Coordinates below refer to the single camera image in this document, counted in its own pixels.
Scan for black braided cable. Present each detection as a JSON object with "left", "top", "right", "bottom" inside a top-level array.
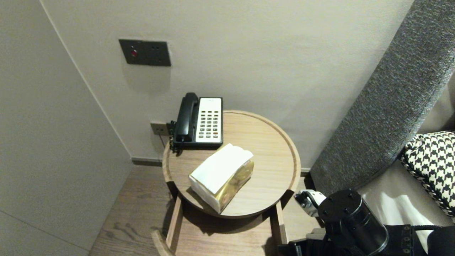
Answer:
[{"left": 412, "top": 224, "right": 443, "bottom": 232}]

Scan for dark wall switch panel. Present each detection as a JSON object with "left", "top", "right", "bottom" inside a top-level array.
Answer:
[{"left": 119, "top": 39, "right": 171, "bottom": 67}]

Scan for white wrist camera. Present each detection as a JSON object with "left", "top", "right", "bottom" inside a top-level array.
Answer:
[{"left": 294, "top": 190, "right": 327, "bottom": 217}]

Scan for white bed sheet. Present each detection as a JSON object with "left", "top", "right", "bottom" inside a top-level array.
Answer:
[{"left": 357, "top": 159, "right": 455, "bottom": 254}]

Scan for curved wooden nightstand drawer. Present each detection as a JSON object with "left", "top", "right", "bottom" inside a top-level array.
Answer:
[{"left": 151, "top": 190, "right": 288, "bottom": 256}]

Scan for black telephone handset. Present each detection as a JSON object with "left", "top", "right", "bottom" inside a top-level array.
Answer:
[{"left": 174, "top": 92, "right": 199, "bottom": 143}]

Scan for white black telephone base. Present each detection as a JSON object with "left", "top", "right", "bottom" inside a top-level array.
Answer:
[{"left": 173, "top": 97, "right": 223, "bottom": 149}]

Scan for grey fabric headboard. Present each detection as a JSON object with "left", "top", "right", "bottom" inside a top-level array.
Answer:
[{"left": 310, "top": 0, "right": 455, "bottom": 196}]

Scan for grey wall socket plate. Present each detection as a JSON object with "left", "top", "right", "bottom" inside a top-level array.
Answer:
[{"left": 150, "top": 122, "right": 169, "bottom": 137}]

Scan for round wooden nightstand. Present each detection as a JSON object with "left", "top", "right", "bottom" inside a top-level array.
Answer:
[{"left": 162, "top": 110, "right": 301, "bottom": 219}]

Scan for black coiled phone cord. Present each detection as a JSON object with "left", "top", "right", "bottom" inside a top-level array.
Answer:
[{"left": 167, "top": 121, "right": 183, "bottom": 156}]

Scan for white gold tissue pack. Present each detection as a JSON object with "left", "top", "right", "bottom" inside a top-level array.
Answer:
[{"left": 188, "top": 143, "right": 255, "bottom": 214}]

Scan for black white houndstooth pillow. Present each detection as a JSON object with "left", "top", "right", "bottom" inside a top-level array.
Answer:
[{"left": 400, "top": 131, "right": 455, "bottom": 217}]

